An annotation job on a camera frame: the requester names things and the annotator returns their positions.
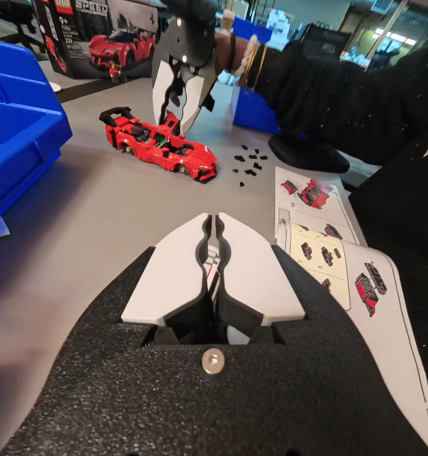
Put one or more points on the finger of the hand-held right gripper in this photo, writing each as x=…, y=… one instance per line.
x=160, y=89
x=192, y=99

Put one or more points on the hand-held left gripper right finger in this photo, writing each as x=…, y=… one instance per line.
x=260, y=281

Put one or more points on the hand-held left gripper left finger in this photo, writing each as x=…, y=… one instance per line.
x=164, y=281

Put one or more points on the red lego subassembly with clear piece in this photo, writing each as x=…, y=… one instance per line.
x=169, y=123

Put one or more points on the blue plastic storage bin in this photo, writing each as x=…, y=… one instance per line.
x=253, y=114
x=253, y=30
x=21, y=142

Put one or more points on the red lego sports car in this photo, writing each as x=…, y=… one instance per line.
x=146, y=149

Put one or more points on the cluster of small black lego pieces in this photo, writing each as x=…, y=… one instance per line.
x=251, y=164

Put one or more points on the person's right forearm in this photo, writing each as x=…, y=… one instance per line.
x=324, y=96

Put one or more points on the lego minifigure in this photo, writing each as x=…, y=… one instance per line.
x=115, y=71

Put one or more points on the lego set cardboard box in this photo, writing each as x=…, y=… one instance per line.
x=93, y=35

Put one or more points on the lego instruction booklet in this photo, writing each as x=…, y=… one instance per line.
x=384, y=338

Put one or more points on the person's right hand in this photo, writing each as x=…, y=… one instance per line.
x=223, y=53

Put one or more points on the paper coffee cup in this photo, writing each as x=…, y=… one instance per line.
x=227, y=21

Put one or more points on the white stand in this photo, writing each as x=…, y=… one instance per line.
x=56, y=86

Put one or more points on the black egg-crate foam pad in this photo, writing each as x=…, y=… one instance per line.
x=306, y=156

